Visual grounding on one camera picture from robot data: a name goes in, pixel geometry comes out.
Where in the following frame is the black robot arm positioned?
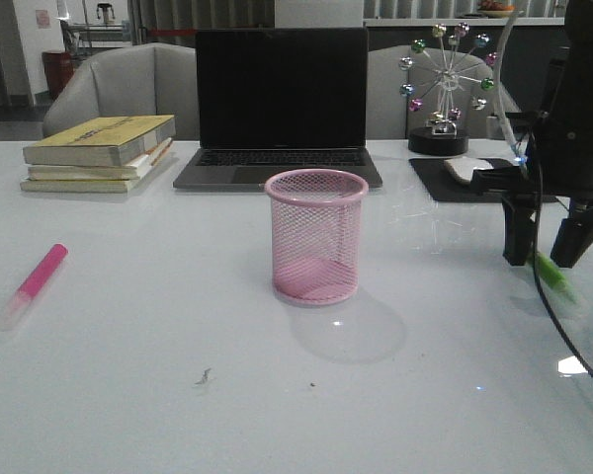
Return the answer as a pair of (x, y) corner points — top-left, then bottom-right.
(470, 1), (593, 268)

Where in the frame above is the middle cream book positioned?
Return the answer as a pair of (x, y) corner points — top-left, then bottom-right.
(28, 138), (173, 181)

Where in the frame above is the pink highlighter pen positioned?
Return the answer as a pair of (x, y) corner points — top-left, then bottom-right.
(0, 243), (68, 332)

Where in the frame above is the top yellow book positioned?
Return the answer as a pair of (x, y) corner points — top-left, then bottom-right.
(23, 115), (176, 167)

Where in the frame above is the fruit bowl on counter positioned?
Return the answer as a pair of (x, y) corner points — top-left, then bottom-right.
(477, 0), (515, 18)

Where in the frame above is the yellow book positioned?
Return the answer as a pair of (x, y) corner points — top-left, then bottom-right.
(23, 115), (176, 167)
(20, 162), (160, 194)

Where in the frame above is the pink mesh pen holder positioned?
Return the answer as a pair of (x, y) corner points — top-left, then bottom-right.
(264, 169), (369, 306)

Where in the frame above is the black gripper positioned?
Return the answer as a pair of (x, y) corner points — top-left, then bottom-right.
(469, 117), (593, 268)

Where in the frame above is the grey laptop black screen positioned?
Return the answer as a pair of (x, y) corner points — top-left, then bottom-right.
(173, 27), (382, 192)

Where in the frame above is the right grey armchair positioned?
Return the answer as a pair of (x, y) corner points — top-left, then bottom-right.
(366, 45), (495, 139)

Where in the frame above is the red trash bin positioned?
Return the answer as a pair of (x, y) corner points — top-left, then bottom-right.
(42, 50), (74, 99)

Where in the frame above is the white cable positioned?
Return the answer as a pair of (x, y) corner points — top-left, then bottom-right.
(488, 10), (525, 159)

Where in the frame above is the white computer mouse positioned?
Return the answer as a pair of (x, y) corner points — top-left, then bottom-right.
(444, 156), (492, 186)

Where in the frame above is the black mouse pad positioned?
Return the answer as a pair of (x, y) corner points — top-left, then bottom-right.
(407, 157), (558, 203)

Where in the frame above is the grey armchair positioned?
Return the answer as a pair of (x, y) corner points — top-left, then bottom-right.
(42, 42), (200, 140)
(366, 45), (495, 139)

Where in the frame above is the ferris wheel desk ornament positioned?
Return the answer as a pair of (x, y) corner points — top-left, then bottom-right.
(398, 22), (496, 157)

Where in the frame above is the bottom yellow book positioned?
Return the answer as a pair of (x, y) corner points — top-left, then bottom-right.
(20, 162), (160, 194)

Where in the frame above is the green highlighter pen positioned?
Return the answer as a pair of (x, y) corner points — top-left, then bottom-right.
(526, 252), (579, 304)

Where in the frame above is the left grey armchair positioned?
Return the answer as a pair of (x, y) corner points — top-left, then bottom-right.
(42, 42), (200, 140)

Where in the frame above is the black cable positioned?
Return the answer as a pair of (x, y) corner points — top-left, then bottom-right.
(523, 46), (593, 402)

